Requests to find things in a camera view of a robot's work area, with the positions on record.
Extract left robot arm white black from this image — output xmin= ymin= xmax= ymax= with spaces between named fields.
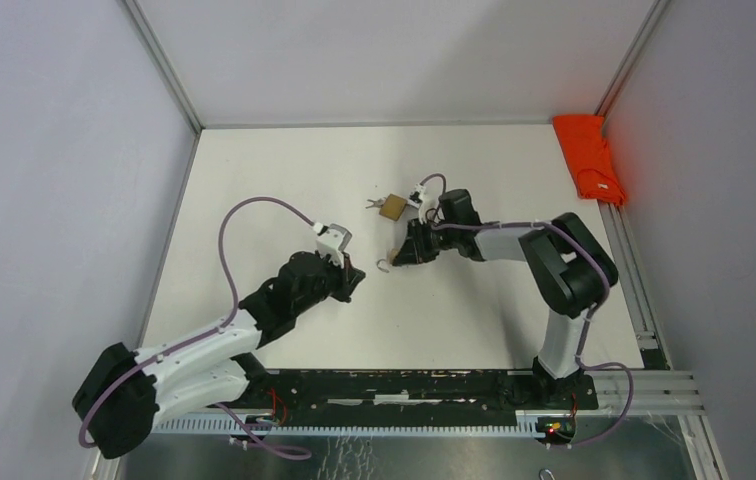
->
xmin=72 ymin=252 xmax=366 ymax=459

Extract small brass padlock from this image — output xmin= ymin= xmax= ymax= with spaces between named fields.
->
xmin=375 ymin=248 xmax=399 ymax=273

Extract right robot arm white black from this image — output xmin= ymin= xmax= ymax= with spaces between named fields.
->
xmin=389 ymin=189 xmax=619 ymax=408

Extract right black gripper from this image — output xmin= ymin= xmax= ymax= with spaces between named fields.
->
xmin=393 ymin=216 xmax=459 ymax=266

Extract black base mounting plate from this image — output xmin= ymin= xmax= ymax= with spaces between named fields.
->
xmin=227 ymin=369 xmax=599 ymax=428

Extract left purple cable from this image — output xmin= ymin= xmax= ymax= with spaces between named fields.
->
xmin=78 ymin=195 xmax=321 ymax=461

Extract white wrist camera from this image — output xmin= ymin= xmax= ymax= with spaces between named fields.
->
xmin=312 ymin=222 xmax=352 ymax=268
xmin=407 ymin=183 xmax=436 ymax=223

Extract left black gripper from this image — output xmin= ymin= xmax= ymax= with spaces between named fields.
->
xmin=294 ymin=248 xmax=365 ymax=315

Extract orange folded cloth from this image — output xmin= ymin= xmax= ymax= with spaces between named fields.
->
xmin=552 ymin=114 xmax=628 ymax=207

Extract silver keys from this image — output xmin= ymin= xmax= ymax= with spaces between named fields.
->
xmin=366 ymin=198 xmax=386 ymax=209

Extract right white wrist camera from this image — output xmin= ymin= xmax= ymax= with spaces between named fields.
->
xmin=407 ymin=183 xmax=436 ymax=223

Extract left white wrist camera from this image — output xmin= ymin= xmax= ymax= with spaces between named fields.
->
xmin=312 ymin=222 xmax=352 ymax=268

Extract large brass padlock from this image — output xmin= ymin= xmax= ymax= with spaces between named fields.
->
xmin=374 ymin=194 xmax=416 ymax=221

